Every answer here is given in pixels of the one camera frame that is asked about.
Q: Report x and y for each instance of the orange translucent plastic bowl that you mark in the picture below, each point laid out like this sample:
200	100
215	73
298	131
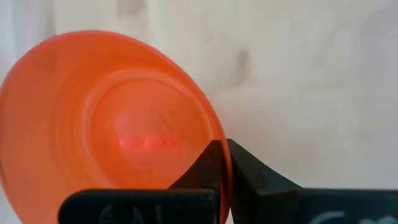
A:
93	124

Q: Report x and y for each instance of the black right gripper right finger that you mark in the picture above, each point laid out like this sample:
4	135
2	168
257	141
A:
264	199

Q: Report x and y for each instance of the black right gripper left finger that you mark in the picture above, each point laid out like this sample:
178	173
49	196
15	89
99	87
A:
140	208

